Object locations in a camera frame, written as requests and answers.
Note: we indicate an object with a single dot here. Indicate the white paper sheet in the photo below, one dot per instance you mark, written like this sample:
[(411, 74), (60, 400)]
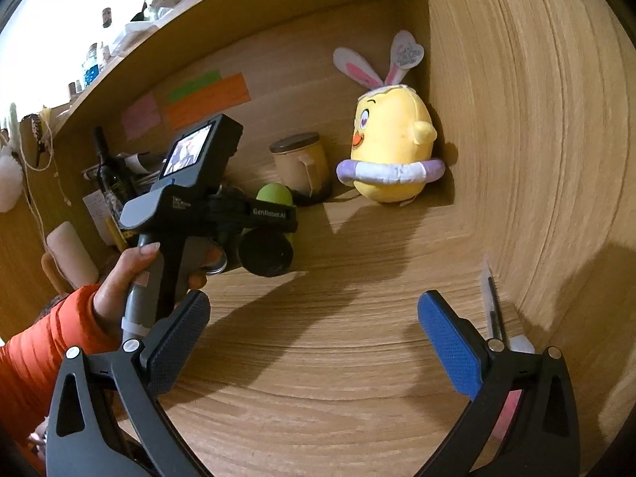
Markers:
[(99, 211)]

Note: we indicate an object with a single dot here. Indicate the dark wine bottle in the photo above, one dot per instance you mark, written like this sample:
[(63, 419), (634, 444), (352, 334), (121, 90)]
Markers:
[(112, 175)]

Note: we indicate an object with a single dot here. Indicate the left hand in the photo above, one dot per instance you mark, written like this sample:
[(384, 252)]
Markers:
[(124, 278)]

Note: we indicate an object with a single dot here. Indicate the yellow chick plush toy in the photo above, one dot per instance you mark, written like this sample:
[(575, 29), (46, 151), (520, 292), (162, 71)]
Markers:
[(390, 158)]

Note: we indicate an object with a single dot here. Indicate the beige mug with brown lid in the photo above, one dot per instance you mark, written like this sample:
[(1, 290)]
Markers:
[(302, 166)]

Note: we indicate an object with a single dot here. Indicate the orange sleeve forearm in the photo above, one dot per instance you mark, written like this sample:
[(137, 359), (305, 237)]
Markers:
[(30, 361)]

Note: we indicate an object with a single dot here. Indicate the green cup with black lid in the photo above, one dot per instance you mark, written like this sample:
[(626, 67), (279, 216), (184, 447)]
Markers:
[(263, 252)]

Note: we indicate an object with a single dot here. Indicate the blue liquid bottle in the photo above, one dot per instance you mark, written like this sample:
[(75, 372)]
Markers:
[(90, 65)]

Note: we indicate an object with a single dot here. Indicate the black pen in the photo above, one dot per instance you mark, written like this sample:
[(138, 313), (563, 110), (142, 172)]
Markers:
[(495, 314)]

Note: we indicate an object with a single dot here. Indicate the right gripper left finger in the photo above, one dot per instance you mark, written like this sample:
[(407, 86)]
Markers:
[(106, 418)]

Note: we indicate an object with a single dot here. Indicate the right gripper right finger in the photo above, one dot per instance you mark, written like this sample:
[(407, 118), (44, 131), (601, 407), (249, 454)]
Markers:
[(543, 437)]

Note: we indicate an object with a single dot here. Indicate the pink cylindrical bottle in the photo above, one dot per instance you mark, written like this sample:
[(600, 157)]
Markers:
[(71, 257)]

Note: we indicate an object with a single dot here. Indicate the pink sticky note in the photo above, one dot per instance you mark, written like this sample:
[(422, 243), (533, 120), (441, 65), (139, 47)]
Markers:
[(141, 116)]

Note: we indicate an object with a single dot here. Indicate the yellow pencil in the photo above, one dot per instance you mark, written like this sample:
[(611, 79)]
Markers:
[(117, 237)]

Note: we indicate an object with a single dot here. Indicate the wooden shelf board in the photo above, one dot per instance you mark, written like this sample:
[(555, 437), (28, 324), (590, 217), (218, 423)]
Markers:
[(198, 30)]

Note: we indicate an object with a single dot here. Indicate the green sticky note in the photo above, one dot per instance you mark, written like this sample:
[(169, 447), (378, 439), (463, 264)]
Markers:
[(189, 87)]

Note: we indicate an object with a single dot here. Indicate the orange sticky note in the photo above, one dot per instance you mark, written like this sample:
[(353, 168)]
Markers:
[(207, 101)]

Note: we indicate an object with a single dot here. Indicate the white fluffy pompom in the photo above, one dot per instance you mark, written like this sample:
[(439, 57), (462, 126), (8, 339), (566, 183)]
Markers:
[(11, 179)]

